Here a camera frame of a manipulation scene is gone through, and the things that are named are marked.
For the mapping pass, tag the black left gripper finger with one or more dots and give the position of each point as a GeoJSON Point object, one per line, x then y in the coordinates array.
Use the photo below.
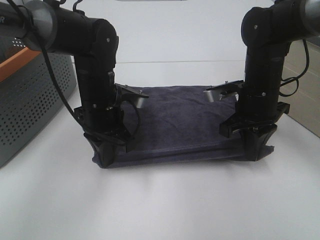
{"type": "Point", "coordinates": [104, 150]}

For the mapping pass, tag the grey basket with orange rim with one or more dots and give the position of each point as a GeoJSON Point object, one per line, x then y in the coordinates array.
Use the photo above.
{"type": "Point", "coordinates": [28, 98]}

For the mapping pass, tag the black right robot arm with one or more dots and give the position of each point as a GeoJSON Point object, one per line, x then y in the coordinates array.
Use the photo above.
{"type": "Point", "coordinates": [267, 33]}

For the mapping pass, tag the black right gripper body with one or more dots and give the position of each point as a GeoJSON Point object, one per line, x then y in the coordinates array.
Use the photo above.
{"type": "Point", "coordinates": [239, 121]}

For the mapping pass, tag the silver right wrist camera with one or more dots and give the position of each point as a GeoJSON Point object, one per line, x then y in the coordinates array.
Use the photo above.
{"type": "Point", "coordinates": [213, 93]}

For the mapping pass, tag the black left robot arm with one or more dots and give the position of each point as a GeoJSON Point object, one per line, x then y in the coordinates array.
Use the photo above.
{"type": "Point", "coordinates": [43, 25]}

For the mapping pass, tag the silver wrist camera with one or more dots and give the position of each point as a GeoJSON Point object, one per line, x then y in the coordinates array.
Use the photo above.
{"type": "Point", "coordinates": [125, 93]}
{"type": "Point", "coordinates": [213, 93]}

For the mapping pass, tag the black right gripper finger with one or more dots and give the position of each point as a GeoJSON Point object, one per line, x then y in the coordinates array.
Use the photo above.
{"type": "Point", "coordinates": [255, 142]}

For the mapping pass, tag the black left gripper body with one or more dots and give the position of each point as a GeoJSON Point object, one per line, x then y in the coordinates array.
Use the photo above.
{"type": "Point", "coordinates": [105, 125]}

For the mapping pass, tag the dark grey towel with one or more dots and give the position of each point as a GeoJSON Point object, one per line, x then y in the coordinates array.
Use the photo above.
{"type": "Point", "coordinates": [176, 124]}

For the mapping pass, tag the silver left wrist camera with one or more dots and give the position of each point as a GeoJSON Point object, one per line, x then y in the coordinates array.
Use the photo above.
{"type": "Point", "coordinates": [125, 93]}

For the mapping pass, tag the beige bin with grey rim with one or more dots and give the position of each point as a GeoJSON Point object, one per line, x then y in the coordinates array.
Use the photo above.
{"type": "Point", "coordinates": [305, 103]}

